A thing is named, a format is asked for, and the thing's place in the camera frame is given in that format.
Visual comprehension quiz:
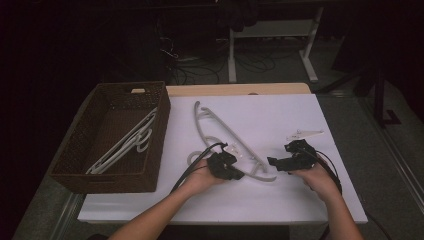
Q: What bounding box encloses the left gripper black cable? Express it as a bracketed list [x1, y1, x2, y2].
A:
[170, 142, 229, 194]

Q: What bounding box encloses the person's right hand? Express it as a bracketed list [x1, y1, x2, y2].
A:
[289, 161, 343, 204]

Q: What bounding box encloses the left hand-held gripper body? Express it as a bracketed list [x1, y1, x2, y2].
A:
[207, 142, 241, 180]

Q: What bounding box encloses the tangle of black floor cables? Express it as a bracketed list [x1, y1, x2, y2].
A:
[156, 19, 231, 86]

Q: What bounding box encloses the brown wicker basket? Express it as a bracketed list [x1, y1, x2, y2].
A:
[49, 80, 172, 194]

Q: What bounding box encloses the person's left hand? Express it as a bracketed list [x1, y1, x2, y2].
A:
[181, 163, 228, 198]

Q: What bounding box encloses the black metal stand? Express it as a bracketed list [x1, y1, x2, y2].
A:
[372, 64, 403, 129]

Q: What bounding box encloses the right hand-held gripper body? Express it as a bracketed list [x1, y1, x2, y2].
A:
[284, 129, 325, 172]

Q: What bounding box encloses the white metal desk frame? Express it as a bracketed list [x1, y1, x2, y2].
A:
[227, 6, 326, 84]

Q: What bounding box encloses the grey plastic clothes hanger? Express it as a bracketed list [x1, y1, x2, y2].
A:
[90, 113, 158, 174]
[187, 100, 278, 183]
[85, 107, 158, 175]

